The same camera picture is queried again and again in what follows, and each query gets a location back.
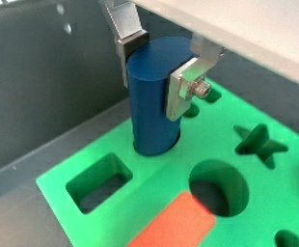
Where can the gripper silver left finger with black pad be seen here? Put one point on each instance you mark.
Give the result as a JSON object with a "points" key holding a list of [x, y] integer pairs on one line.
{"points": [[122, 16]]}

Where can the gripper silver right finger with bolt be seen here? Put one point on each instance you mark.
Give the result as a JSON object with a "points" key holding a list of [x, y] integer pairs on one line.
{"points": [[187, 79]]}

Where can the blue oval cylinder block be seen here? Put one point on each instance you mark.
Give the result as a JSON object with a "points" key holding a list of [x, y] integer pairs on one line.
{"points": [[150, 65]]}

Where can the green shape sorter board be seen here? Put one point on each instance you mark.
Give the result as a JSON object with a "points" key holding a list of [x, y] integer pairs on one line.
{"points": [[235, 161]]}

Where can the red rectangular block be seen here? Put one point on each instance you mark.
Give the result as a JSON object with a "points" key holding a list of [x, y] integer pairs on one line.
{"points": [[180, 226]]}

